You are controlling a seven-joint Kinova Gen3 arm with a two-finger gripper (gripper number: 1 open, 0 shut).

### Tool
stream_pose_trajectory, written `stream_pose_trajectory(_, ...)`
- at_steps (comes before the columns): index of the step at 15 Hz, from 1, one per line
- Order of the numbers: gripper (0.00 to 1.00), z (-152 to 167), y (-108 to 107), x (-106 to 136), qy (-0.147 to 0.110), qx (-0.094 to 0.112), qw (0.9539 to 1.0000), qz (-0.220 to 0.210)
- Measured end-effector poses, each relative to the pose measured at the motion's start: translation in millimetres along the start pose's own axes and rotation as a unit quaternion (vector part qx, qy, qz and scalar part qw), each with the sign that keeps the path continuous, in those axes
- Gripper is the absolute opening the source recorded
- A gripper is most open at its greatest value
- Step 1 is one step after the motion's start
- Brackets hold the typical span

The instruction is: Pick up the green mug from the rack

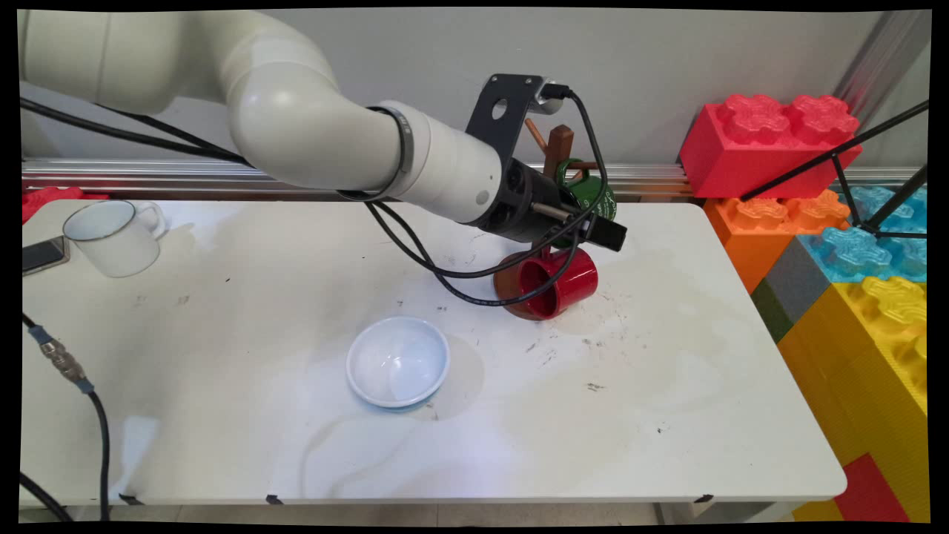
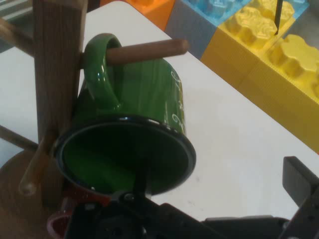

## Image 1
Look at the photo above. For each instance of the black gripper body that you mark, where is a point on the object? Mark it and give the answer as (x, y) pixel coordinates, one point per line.
(519, 204)

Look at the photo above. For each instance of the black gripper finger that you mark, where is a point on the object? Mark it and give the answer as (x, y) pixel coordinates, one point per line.
(609, 233)

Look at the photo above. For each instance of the green enamel mug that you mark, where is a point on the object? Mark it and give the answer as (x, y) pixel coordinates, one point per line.
(589, 194)

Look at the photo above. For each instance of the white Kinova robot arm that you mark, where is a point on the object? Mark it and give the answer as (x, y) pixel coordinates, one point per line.
(296, 111)

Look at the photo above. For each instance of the red mug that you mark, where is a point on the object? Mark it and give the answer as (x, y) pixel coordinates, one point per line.
(574, 278)

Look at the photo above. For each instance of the brown wooden mug tree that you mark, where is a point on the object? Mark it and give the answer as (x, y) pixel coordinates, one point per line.
(560, 141)

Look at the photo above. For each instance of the orange giant toy brick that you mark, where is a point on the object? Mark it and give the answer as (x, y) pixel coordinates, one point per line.
(749, 245)

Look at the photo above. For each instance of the red giant toy brick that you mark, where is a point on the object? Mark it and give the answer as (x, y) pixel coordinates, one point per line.
(741, 156)

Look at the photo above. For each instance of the dark green toy brick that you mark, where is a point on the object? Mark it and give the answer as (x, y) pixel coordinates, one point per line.
(771, 315)

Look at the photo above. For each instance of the white bowl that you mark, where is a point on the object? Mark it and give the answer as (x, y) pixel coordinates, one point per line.
(399, 363)

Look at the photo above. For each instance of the black tripod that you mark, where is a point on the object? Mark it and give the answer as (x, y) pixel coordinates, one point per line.
(801, 169)

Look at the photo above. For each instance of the light blue giant toy brick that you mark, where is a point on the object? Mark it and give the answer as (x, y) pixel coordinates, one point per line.
(852, 256)

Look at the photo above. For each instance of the yellow giant toy brick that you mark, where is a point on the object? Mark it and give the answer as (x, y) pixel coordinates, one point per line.
(852, 371)

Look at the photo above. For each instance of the aluminium upright profile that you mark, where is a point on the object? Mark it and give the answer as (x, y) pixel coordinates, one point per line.
(882, 63)

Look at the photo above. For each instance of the flat yellow toy brick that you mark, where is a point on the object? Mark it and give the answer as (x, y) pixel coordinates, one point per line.
(815, 512)

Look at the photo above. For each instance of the small red toy brick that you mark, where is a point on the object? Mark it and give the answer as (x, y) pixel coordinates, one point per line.
(871, 493)

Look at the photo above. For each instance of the white enamel mug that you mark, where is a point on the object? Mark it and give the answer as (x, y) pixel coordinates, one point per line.
(115, 237)

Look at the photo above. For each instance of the red plastic object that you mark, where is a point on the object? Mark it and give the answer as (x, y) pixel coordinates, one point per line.
(52, 199)

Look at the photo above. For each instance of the smartphone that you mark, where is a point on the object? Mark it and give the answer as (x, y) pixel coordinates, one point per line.
(43, 254)

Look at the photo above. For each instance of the aluminium rail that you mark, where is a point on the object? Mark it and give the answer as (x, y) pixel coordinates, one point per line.
(667, 178)

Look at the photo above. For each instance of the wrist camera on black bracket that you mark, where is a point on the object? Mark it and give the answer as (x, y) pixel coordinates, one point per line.
(511, 96)

